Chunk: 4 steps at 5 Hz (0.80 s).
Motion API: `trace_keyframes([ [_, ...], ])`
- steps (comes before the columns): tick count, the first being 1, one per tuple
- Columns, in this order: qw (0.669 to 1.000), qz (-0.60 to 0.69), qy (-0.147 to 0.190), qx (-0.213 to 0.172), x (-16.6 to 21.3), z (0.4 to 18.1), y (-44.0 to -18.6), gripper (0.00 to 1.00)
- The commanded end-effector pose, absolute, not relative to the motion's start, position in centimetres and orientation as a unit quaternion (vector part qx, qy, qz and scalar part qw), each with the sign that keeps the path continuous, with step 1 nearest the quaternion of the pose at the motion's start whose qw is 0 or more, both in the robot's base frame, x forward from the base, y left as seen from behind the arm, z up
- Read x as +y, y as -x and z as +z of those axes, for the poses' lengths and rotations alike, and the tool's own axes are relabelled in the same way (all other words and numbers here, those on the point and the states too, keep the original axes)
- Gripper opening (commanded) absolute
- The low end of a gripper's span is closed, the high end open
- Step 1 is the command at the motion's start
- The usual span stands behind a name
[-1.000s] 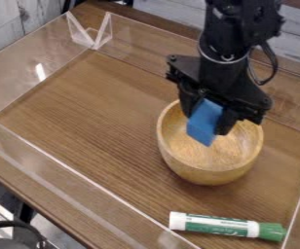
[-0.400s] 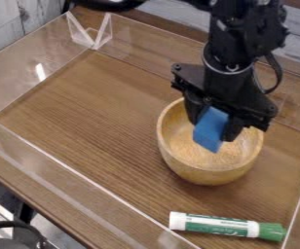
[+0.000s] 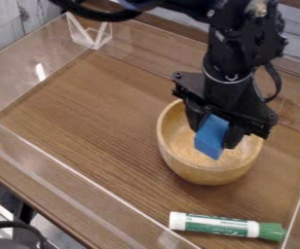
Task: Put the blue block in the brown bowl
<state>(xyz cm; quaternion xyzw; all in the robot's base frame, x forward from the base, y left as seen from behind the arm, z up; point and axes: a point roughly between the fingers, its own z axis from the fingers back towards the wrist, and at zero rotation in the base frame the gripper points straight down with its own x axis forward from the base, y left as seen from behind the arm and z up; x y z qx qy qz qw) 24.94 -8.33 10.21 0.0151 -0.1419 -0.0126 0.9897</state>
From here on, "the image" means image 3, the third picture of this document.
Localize black metal stand bracket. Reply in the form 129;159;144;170
13;202;60;249

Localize blue foam block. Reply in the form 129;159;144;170
194;115;229;160

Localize black cable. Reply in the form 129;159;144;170
0;220;49;249

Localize brown wooden bowl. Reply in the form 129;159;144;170
157;100;264;186

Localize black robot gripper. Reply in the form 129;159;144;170
173;70;280;150

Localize green white marker pen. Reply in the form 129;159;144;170
169;211;287;242

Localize clear acrylic tray wall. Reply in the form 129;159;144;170
0;18;300;249

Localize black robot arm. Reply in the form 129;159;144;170
49;0;288;149

